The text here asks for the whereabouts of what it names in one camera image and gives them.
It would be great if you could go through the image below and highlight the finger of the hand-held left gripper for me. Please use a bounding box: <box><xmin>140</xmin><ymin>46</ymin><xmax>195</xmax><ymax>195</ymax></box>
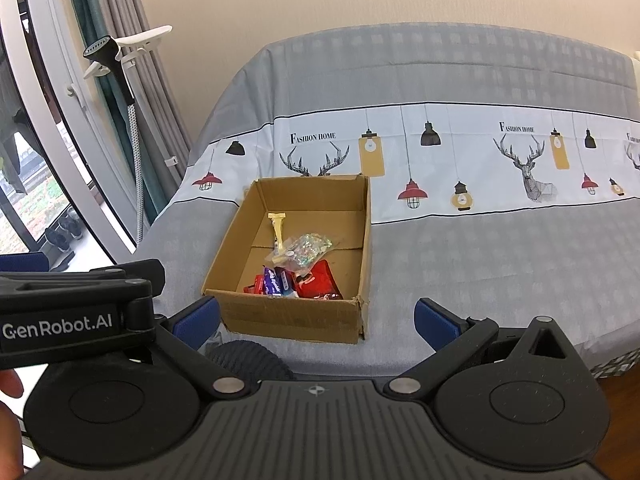
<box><xmin>0</xmin><ymin>252</ymin><xmax>50</xmax><ymax>273</ymax></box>
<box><xmin>0</xmin><ymin>259</ymin><xmax>167</xmax><ymax>334</ymax></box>

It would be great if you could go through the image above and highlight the purple candy packet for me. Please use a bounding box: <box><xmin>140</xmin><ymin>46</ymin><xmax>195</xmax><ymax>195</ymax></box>
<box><xmin>262</xmin><ymin>265</ymin><xmax>294</xmax><ymax>298</ymax></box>

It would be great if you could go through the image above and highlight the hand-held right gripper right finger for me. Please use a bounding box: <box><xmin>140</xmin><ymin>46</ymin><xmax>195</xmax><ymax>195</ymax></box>
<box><xmin>382</xmin><ymin>298</ymin><xmax>584</xmax><ymax>401</ymax></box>

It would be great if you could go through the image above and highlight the clear candy bag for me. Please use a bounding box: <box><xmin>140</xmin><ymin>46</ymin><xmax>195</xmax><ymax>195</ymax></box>
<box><xmin>264</xmin><ymin>232</ymin><xmax>342</xmax><ymax>274</ymax></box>

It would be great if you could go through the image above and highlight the pair of dark shoes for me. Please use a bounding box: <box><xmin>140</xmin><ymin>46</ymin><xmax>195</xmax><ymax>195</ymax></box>
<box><xmin>44</xmin><ymin>209</ymin><xmax>85</xmax><ymax>255</ymax></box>

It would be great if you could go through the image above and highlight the printed grey bedsheet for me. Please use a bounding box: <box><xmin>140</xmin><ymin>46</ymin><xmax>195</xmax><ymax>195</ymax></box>
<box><xmin>134</xmin><ymin>22</ymin><xmax>640</xmax><ymax>382</ymax></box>

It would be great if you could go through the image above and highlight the brown cardboard box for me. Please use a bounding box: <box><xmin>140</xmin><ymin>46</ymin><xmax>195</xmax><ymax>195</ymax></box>
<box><xmin>201</xmin><ymin>173</ymin><xmax>374</xmax><ymax>345</ymax></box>

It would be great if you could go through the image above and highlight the person's left hand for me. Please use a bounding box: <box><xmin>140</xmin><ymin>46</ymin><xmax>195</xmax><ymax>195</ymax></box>
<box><xmin>0</xmin><ymin>367</ymin><xmax>27</xmax><ymax>479</ymax></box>

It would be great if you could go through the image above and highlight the grey curtain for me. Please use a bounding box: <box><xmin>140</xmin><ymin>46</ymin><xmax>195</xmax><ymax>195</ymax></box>
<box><xmin>85</xmin><ymin>0</ymin><xmax>194</xmax><ymax>228</ymax></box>

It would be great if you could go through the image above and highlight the white window frame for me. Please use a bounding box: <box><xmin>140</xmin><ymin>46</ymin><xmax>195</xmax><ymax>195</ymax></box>
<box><xmin>0</xmin><ymin>0</ymin><xmax>138</xmax><ymax>266</ymax></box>

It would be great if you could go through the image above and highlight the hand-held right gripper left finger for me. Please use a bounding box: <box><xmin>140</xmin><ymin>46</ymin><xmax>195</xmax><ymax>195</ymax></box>
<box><xmin>149</xmin><ymin>295</ymin><xmax>262</xmax><ymax>403</ymax></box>

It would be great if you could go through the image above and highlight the garment steamer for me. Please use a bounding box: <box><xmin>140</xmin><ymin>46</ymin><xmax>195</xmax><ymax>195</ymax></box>
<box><xmin>82</xmin><ymin>25</ymin><xmax>174</xmax><ymax>244</ymax></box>

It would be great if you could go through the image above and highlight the red snack packet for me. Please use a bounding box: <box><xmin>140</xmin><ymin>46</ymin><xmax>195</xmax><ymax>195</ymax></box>
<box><xmin>294</xmin><ymin>260</ymin><xmax>345</xmax><ymax>301</ymax></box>

